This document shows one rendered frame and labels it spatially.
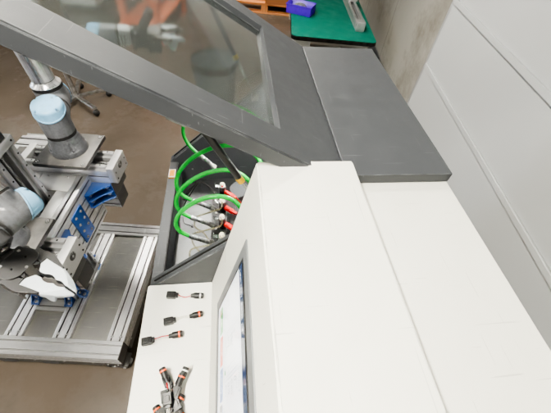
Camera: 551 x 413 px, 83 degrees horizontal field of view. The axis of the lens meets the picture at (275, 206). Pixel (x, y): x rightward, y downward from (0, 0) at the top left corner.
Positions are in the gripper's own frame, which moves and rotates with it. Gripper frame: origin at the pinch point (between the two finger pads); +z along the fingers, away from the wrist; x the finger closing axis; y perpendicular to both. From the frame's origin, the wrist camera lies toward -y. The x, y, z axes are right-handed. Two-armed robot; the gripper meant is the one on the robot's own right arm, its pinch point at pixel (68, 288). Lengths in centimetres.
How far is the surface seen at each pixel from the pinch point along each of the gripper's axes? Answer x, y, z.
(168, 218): -53, 46, -11
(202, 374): -5.4, 38.6, 30.5
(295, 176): -34, -22, 30
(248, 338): -3.7, -8.6, 35.4
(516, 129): -153, -7, 118
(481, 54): -208, -17, 97
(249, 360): -0.4, -8.6, 37.0
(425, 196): -49, -20, 61
